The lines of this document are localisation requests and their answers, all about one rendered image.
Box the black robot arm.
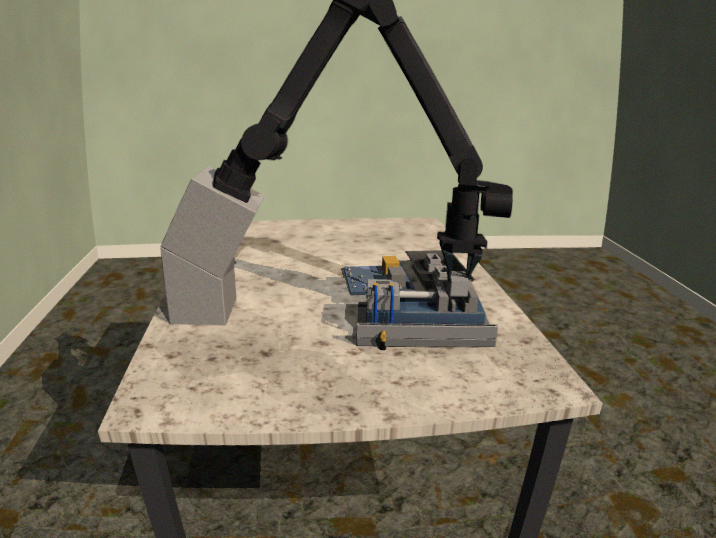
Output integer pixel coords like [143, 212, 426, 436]
[213, 0, 513, 238]

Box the yellow brass block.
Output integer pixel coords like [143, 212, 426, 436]
[382, 256, 400, 275]

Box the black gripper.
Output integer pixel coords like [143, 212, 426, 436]
[437, 211, 488, 281]

